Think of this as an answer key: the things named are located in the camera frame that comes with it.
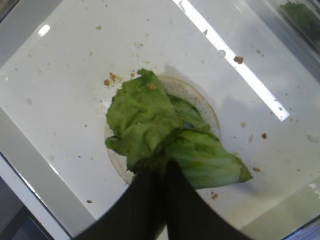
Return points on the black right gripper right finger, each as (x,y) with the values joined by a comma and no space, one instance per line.
(188,216)

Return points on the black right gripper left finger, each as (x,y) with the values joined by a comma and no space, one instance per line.
(141,213)

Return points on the green lettuce leaf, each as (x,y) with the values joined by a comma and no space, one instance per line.
(151,127)

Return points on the green lettuce in container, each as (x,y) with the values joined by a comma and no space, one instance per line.
(304,19)

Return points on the bottom bun on tray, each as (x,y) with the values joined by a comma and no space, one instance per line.
(187,91)

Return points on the cream metal tray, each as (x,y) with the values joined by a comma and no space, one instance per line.
(91,90)

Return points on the clear plastic vegetable container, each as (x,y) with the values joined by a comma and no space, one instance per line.
(271,32)

